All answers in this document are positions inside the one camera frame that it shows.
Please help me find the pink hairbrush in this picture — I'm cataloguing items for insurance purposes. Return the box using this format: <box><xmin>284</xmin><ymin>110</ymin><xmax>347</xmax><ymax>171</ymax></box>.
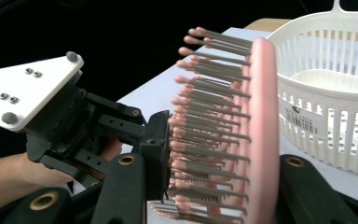
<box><xmin>148</xmin><ymin>26</ymin><xmax>282</xmax><ymax>224</ymax></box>

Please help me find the light wooden table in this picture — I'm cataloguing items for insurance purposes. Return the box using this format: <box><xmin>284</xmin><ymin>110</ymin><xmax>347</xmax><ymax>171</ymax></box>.
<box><xmin>244</xmin><ymin>17</ymin><xmax>293</xmax><ymax>33</ymax></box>

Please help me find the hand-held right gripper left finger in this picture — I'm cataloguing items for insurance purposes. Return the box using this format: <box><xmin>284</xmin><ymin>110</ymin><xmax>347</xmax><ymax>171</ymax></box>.
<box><xmin>89</xmin><ymin>109</ymin><xmax>172</xmax><ymax>224</ymax></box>

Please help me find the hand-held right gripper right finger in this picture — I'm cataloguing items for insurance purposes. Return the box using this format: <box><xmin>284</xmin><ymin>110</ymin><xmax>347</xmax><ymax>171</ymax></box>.
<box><xmin>279</xmin><ymin>153</ymin><xmax>358</xmax><ymax>224</ymax></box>

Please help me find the white plastic basket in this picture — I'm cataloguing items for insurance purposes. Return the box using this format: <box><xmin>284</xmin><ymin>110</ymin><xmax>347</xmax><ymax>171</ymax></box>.
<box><xmin>266</xmin><ymin>0</ymin><xmax>358</xmax><ymax>177</ymax></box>

